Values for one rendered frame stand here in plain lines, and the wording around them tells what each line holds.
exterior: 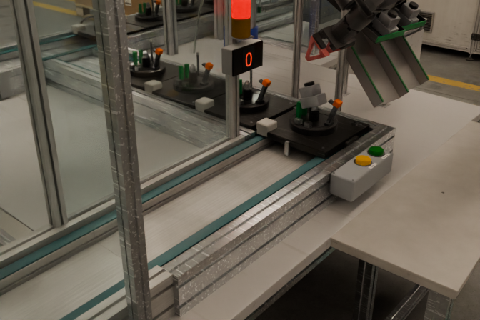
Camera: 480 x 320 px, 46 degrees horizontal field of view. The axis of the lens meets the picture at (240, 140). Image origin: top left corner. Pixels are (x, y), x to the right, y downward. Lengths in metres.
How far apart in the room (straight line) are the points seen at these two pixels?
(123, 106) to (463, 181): 1.13
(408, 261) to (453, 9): 4.51
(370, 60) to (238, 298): 0.97
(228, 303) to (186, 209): 0.29
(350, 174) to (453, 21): 4.37
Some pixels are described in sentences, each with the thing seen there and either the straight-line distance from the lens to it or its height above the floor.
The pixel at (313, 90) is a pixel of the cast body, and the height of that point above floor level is 1.09.
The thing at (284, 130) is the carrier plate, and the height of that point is 0.97.
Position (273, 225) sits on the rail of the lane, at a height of 0.92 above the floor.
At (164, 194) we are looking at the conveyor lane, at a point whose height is 0.94.
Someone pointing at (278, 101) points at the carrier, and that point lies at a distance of 1.85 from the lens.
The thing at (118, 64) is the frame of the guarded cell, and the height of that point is 1.42.
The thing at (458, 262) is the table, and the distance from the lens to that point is 1.39.
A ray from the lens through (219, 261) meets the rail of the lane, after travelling 1.20.
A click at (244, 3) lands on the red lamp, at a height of 1.35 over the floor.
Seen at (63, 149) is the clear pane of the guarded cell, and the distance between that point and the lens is 0.80.
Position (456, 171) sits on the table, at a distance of 1.77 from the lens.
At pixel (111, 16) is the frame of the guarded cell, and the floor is 1.49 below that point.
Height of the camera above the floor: 1.67
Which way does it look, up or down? 26 degrees down
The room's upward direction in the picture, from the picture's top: straight up
